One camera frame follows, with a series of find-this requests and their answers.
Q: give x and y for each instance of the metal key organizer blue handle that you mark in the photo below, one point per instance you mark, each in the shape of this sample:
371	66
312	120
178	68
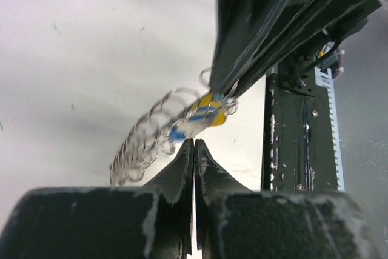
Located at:
148	139

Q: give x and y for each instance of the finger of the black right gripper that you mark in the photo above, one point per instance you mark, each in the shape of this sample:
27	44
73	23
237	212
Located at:
255	35

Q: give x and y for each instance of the blue tag key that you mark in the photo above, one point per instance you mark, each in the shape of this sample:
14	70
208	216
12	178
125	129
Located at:
187	130

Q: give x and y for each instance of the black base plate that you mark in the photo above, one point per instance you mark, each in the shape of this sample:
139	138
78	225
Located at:
297	145

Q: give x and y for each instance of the white cable duct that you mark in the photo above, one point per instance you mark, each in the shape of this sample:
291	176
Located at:
324	79

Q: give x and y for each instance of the yellow tag key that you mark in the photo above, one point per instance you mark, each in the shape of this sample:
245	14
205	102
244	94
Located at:
209	108

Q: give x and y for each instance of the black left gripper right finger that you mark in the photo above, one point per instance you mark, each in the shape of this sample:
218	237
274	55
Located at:
233	221

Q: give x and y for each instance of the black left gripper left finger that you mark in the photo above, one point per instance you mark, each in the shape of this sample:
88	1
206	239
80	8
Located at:
151	221

